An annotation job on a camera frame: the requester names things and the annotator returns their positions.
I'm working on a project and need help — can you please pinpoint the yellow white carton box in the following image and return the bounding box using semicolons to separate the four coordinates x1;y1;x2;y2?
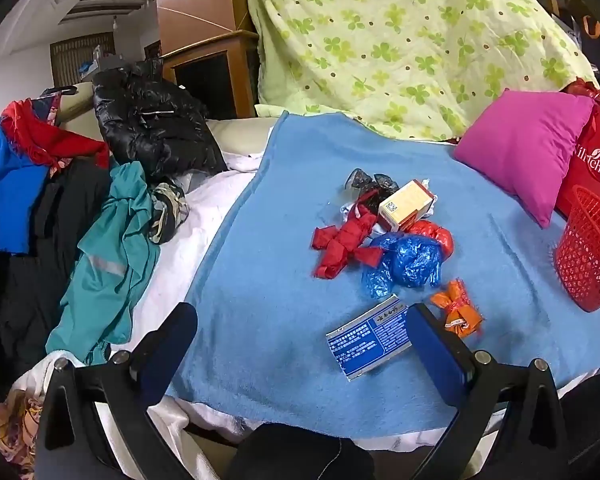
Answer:
377;180;438;233

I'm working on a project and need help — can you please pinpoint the large red plastic bag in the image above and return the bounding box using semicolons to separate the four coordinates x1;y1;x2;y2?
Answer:
562;77;600;116

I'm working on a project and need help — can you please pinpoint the navy bag with orange strap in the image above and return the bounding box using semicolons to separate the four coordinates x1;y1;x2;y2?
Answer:
562;12;600;61

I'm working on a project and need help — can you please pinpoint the blue white foil packet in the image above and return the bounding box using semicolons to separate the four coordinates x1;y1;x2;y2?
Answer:
326;294;413;382

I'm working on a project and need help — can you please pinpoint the black puffer jacket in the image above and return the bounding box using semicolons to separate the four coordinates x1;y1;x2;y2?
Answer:
91;60;229;181

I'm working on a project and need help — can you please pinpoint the black plastic bag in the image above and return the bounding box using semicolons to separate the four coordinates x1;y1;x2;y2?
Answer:
344;169;400;206

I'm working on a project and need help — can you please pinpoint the red wrapper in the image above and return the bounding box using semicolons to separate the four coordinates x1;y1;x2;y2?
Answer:
312;203;385;279

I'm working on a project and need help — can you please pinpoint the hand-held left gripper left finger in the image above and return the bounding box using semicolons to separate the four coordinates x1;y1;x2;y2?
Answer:
34;302;201;480

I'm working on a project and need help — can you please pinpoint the teal jacket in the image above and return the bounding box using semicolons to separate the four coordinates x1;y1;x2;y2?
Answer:
45;161;162;367

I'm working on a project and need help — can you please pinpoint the orange wrapper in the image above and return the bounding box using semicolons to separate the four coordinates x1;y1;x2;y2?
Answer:
429;279;482;337

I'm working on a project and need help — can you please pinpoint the pink pillow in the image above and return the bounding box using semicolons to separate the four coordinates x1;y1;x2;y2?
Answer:
452;89;597;230

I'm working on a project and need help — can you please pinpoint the red cloth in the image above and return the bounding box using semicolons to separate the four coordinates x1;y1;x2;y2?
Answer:
0;99;112;171

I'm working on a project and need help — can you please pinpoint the floral cloth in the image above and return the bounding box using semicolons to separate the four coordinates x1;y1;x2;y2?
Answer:
0;385;48;480

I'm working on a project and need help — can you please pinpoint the wooden lattice screen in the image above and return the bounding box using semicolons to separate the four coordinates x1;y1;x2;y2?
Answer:
50;32;117;88

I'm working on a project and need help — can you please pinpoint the black garment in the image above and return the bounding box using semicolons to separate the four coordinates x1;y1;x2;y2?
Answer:
0;157;113;376

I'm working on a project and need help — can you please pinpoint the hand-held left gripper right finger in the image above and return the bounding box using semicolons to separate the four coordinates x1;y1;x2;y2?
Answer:
407;302;581;480

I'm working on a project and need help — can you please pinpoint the red plastic basket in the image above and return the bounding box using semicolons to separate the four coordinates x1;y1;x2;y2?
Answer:
554;185;600;313

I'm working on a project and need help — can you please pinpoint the camouflage cloth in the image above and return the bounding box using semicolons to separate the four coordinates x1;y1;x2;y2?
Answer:
147;182;190;245

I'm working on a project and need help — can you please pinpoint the blue plastic bag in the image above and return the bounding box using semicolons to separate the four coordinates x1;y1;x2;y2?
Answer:
361;232;444;297

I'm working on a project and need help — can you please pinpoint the green clover print quilt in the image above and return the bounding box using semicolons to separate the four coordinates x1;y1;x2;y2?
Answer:
246;0;600;143

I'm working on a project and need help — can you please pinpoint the grey cabinet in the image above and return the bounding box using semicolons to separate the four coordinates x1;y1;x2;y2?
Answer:
80;45;133;81

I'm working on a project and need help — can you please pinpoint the blue jacket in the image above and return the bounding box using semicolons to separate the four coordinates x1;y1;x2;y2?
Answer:
0;111;51;256

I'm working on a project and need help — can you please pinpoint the white blanket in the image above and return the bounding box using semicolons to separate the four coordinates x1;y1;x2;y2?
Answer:
11;152;600;480

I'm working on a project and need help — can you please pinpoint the red tote bag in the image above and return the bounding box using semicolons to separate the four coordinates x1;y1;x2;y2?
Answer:
555;95;600;221

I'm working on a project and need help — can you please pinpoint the small red bag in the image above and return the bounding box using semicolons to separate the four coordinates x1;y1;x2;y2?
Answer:
405;219;455;261

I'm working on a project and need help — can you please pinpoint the blue towel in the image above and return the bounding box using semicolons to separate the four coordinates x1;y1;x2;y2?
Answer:
166;110;598;443

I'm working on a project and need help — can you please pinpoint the dark cloth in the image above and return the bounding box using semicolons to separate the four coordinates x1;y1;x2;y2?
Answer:
225;422;376;480

